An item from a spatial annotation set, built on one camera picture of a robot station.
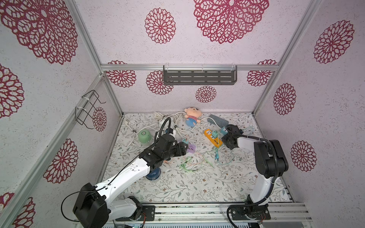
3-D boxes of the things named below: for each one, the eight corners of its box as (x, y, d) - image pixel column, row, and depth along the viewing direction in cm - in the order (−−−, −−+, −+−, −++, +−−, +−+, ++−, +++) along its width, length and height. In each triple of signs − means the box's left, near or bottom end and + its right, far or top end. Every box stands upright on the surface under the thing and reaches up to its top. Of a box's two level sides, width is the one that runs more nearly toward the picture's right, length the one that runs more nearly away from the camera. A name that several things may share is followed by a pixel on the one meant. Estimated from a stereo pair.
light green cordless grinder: (139, 144, 102) (136, 136, 94) (144, 136, 106) (141, 128, 99) (147, 146, 101) (144, 138, 93) (151, 138, 105) (149, 130, 97)
